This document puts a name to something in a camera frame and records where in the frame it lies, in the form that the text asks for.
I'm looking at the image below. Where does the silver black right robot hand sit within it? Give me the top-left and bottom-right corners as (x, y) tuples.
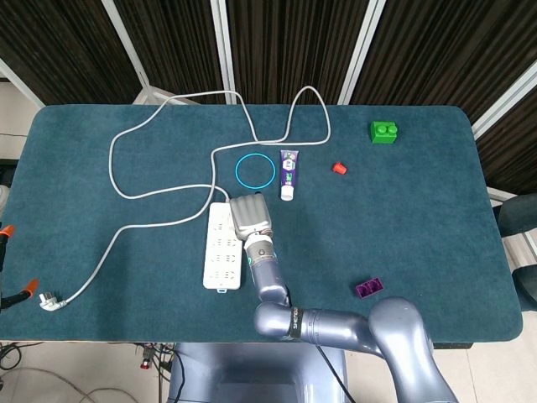
(228, 191), (274, 242)

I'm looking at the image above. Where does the white power strip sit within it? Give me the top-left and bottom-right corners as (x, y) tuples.
(202, 201), (246, 293)

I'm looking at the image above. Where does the purple toothpaste tube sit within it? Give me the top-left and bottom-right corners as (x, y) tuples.
(279, 149), (301, 202)

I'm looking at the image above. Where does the purple building block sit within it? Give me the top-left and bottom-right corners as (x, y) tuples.
(354, 276), (385, 300)

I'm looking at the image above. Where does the green building block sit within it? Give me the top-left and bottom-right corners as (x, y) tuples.
(368, 120), (400, 146)

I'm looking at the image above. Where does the blue-grey robot torso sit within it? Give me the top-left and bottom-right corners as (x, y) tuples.
(167, 342), (349, 403)

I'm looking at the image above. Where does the teal fabric table mat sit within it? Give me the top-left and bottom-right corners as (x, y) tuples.
(0, 103), (524, 343)

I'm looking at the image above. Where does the dark slatted partition panel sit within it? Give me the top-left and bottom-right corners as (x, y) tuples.
(350, 0), (537, 125)
(226, 0), (373, 106)
(476, 83), (537, 196)
(0, 0), (142, 106)
(112, 0), (227, 105)

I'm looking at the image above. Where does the black clamp orange tip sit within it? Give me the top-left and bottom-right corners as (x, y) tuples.
(0, 279), (40, 312)
(0, 225), (16, 274)

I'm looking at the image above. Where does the dark clad person leg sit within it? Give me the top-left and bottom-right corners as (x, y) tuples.
(510, 264), (537, 311)
(498, 193), (537, 238)

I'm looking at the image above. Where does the teal plastic ring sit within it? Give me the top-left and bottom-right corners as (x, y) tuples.
(234, 153), (277, 191)

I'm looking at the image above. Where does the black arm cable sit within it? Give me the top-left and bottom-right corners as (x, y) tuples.
(317, 344), (354, 403)

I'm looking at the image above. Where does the white partition post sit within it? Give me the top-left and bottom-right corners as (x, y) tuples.
(100, 0), (171, 106)
(0, 57), (45, 107)
(337, 0), (387, 106)
(211, 0), (237, 105)
(472, 60), (537, 139)

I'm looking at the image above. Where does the grey power strip cable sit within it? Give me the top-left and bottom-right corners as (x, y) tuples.
(39, 86), (332, 312)

